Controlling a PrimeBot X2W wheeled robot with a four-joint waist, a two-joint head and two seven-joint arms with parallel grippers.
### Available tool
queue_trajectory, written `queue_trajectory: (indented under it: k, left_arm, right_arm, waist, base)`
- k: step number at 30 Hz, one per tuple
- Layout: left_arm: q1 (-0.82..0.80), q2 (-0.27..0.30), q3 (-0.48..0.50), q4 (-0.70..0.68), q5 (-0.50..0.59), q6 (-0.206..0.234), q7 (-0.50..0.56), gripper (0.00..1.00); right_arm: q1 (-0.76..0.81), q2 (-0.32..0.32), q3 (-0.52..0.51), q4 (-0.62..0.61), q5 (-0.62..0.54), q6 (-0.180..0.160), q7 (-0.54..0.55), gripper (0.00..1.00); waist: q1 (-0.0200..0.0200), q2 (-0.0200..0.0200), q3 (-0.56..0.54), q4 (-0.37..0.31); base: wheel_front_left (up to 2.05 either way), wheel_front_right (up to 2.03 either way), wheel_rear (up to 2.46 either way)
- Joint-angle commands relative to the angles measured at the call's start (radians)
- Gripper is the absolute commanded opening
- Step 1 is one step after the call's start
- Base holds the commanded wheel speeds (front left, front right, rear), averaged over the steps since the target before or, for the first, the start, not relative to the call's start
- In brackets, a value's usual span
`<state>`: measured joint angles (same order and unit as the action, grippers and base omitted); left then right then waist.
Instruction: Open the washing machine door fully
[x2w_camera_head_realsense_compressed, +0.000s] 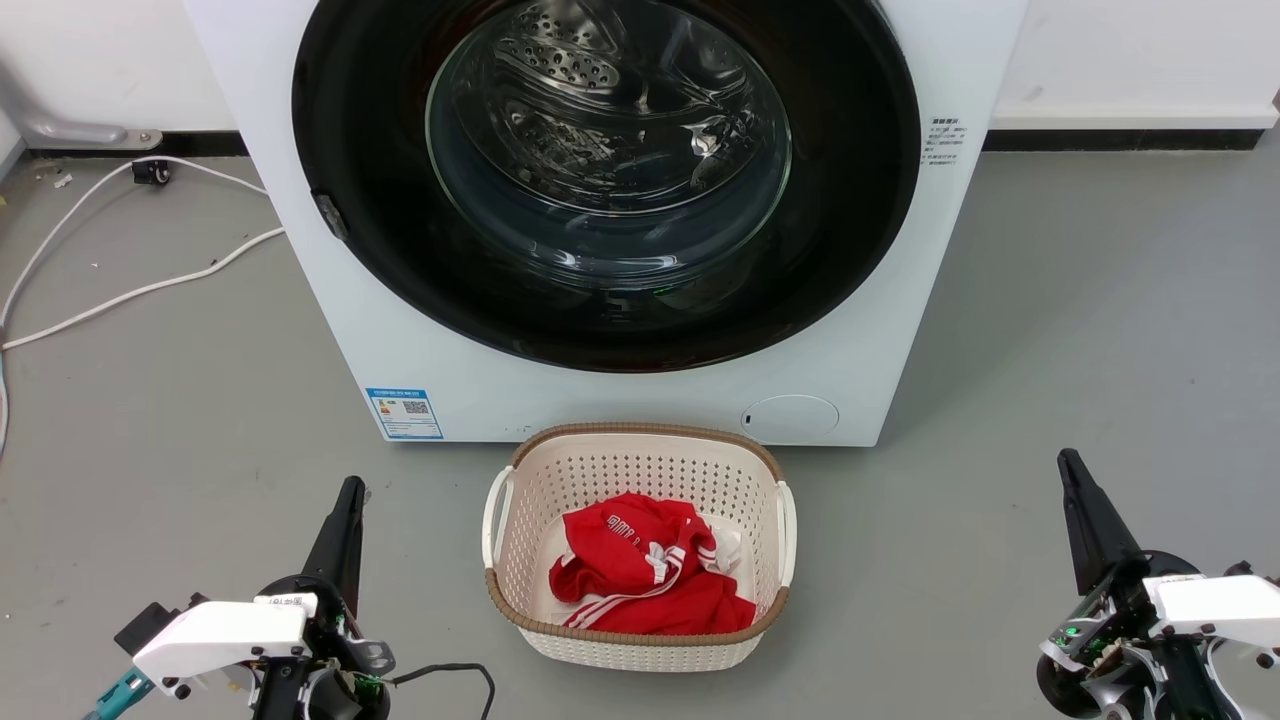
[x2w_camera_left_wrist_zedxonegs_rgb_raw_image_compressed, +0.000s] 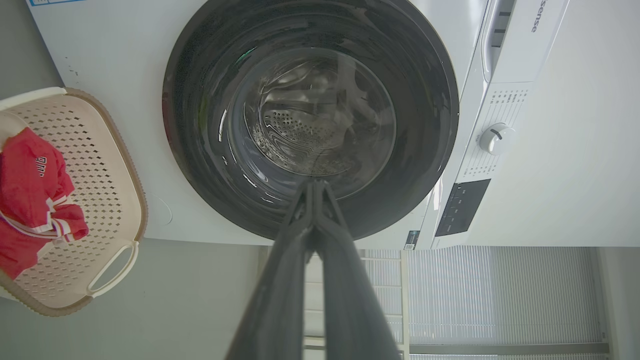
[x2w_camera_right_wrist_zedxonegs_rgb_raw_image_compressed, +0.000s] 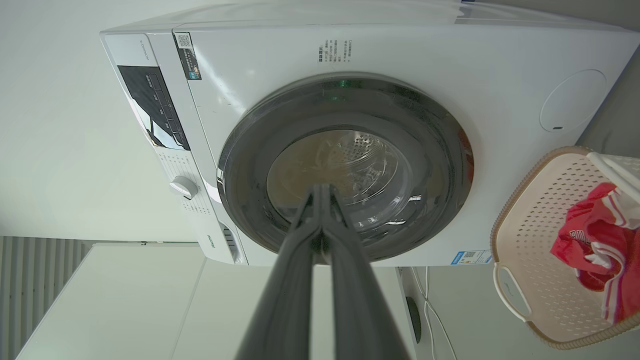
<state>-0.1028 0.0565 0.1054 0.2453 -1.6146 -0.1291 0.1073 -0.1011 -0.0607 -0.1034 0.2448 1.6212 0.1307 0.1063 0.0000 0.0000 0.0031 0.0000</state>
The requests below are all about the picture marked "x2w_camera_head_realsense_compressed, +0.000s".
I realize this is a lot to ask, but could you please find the red garment with white stripes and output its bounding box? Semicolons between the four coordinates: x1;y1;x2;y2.
548;492;758;637

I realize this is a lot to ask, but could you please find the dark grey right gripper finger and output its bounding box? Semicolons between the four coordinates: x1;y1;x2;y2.
1057;448;1146;596

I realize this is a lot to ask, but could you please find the teal cable connector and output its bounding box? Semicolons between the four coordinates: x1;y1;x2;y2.
85;668;156;720

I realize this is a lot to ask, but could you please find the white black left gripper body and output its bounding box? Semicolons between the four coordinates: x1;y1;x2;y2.
135;576;393;720

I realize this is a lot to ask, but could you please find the black round glass washer door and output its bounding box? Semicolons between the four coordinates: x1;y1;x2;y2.
292;0;921;374

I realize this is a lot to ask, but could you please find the blue energy label sticker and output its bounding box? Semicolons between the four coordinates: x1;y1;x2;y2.
366;388;444;441

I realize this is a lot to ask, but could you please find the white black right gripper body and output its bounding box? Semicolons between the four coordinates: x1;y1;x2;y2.
1036;553;1280;720

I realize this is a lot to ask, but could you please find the cream plastic laundry basket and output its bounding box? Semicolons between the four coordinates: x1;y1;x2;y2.
482;421;798;673

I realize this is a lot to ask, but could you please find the round white filter cover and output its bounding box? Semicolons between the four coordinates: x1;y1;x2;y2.
742;394;841;444

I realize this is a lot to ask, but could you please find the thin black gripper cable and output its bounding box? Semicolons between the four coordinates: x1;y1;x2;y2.
385;662;498;720

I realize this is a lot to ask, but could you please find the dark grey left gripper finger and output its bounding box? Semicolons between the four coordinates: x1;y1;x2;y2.
303;476;368;616

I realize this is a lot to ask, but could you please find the metal door hinge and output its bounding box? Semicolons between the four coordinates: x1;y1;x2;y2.
312;190;351;242

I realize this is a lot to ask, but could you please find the white front-load washing machine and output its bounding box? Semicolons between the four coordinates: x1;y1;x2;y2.
183;0;1029;448

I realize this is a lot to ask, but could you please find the small printed text sticker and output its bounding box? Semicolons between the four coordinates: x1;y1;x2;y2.
922;117;969;167

